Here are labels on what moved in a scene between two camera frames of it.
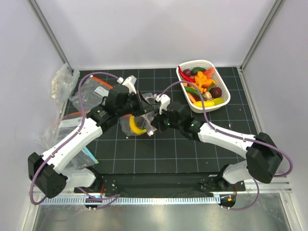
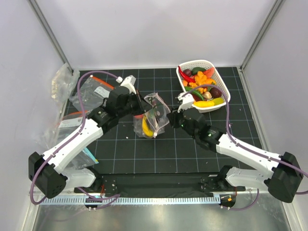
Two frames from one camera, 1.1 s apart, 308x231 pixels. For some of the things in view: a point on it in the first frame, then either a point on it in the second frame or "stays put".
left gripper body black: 134,105 stays put
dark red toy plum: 215,92 stays put
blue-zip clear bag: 83,159 stays put
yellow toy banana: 134,128 -> 147,131
